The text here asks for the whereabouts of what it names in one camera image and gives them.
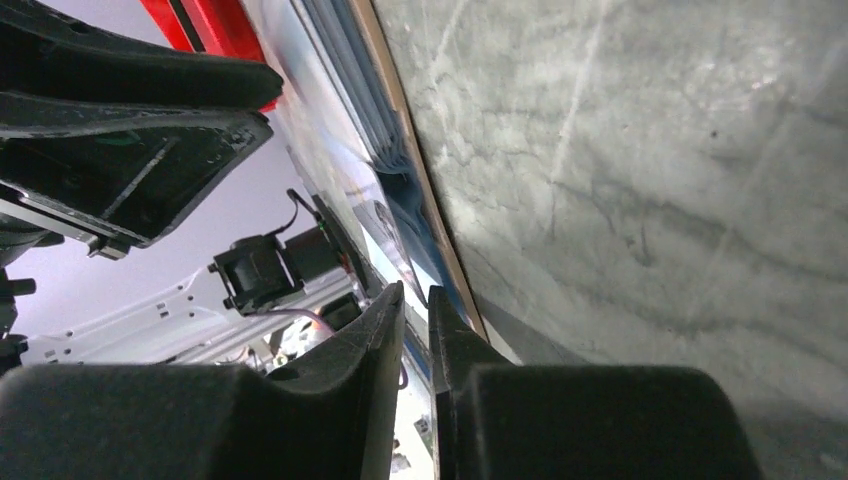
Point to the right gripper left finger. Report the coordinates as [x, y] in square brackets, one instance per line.
[327, 415]

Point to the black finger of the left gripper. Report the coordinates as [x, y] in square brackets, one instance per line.
[59, 73]

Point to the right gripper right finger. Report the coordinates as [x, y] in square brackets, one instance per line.
[498, 420]

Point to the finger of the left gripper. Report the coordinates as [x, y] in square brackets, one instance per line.
[123, 187]

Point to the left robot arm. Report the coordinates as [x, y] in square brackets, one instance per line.
[252, 290]

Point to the red plastic bin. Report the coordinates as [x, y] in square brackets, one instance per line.
[218, 61]

